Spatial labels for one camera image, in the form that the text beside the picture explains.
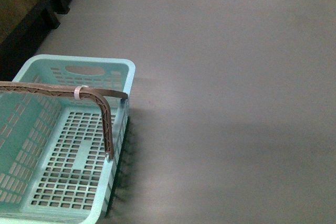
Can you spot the brown basket handle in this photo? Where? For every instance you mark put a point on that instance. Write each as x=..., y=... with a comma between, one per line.
x=96, y=95

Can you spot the light blue plastic basket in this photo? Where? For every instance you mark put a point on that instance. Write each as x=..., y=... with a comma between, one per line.
x=53, y=164

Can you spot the white clip on handle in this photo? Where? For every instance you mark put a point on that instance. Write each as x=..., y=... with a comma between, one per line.
x=77, y=92

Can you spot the black shelf frame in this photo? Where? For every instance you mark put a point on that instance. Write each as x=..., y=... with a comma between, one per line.
x=24, y=26

